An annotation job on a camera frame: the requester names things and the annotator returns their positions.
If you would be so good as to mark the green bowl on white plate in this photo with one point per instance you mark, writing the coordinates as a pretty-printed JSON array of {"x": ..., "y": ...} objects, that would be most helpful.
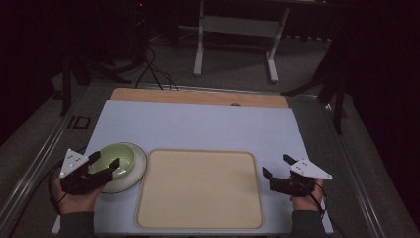
[{"x": 137, "y": 172}]

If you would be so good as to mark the beige tray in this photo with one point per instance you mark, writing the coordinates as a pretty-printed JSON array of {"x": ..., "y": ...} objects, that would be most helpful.
[{"x": 199, "y": 190}]

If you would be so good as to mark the light blue table mat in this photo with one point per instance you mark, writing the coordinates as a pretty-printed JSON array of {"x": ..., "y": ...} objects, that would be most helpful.
[{"x": 198, "y": 127}]

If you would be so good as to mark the black tripod stand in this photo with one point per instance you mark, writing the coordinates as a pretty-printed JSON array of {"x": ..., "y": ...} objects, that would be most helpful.
[
  {"x": 337, "y": 99},
  {"x": 67, "y": 89}
]

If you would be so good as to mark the person's right hand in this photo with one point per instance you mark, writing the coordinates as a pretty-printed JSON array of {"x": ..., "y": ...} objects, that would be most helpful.
[{"x": 305, "y": 203}]

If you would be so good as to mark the metal floor rail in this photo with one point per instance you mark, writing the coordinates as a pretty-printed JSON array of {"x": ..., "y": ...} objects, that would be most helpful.
[
  {"x": 358, "y": 185},
  {"x": 36, "y": 158}
]

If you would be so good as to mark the dark equipment rack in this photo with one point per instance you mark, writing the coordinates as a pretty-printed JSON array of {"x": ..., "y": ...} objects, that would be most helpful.
[{"x": 139, "y": 29}]

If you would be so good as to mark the black floor socket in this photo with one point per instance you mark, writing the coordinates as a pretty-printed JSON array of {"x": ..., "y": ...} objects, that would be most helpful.
[{"x": 79, "y": 122}]

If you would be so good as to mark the white metal table frame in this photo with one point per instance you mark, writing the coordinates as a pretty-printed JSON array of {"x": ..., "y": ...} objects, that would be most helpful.
[{"x": 198, "y": 49}]

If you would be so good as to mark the green bowl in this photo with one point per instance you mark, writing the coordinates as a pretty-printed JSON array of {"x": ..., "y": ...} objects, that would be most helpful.
[
  {"x": 137, "y": 172},
  {"x": 119, "y": 158}
]

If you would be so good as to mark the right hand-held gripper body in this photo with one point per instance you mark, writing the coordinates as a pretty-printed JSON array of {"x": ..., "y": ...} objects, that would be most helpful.
[{"x": 297, "y": 185}]

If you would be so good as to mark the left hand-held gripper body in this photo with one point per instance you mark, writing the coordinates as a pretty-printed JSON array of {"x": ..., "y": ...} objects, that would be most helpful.
[{"x": 73, "y": 161}]

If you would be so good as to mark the person's left hand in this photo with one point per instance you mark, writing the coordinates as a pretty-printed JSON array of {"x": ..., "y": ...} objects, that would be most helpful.
[{"x": 77, "y": 203}]

